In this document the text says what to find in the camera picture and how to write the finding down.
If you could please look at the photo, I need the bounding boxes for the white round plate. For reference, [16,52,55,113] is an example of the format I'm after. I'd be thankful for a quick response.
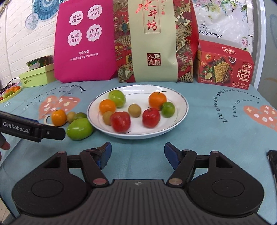
[87,85,189,140]

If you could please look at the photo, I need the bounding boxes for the magenta tote bag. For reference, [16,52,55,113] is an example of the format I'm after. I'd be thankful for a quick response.
[53,1,117,83]

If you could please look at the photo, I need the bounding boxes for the green patterned bowl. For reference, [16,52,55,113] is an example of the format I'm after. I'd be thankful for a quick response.
[26,55,53,70]

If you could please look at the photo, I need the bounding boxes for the white floral bag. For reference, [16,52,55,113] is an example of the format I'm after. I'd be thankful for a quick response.
[193,1,253,52]

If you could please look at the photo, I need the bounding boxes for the red cracker box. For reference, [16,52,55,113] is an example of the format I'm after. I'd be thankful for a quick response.
[194,40,254,89]

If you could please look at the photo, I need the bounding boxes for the orange tangerine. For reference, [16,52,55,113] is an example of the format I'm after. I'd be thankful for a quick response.
[99,99,117,114]
[51,109,67,127]

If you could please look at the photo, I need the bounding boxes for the yellow tray with fruits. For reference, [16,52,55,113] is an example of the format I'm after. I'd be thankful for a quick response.
[0,85,22,103]

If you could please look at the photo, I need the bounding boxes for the large green mango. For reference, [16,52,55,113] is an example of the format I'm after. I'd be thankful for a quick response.
[66,118,94,141]

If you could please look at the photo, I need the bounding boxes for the person's left hand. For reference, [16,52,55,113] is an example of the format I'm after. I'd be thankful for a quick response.
[0,134,10,150]

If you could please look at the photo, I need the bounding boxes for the blue printed tablecloth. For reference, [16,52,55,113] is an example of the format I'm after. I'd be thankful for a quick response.
[1,83,276,224]

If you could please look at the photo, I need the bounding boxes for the light green cardboard box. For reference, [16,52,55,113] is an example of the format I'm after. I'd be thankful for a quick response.
[19,63,56,88]

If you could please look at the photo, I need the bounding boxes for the brown longan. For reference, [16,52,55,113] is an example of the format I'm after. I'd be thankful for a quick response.
[128,104,141,118]
[102,111,113,126]
[67,112,76,123]

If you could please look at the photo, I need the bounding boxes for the small red apple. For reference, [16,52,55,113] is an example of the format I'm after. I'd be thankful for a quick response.
[142,108,160,128]

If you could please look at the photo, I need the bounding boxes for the red beige liquor bag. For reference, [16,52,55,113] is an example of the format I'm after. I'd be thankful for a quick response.
[113,0,199,83]

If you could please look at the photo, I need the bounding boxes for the orange with stem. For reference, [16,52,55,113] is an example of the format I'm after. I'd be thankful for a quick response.
[148,91,167,111]

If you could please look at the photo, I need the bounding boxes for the small green lime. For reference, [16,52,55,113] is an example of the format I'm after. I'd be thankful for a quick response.
[160,102,175,118]

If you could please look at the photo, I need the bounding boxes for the green fruit rear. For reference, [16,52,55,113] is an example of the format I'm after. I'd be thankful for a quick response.
[73,112,87,121]

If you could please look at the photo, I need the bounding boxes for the blue paper fan decoration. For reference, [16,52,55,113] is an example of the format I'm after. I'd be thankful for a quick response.
[25,0,65,30]

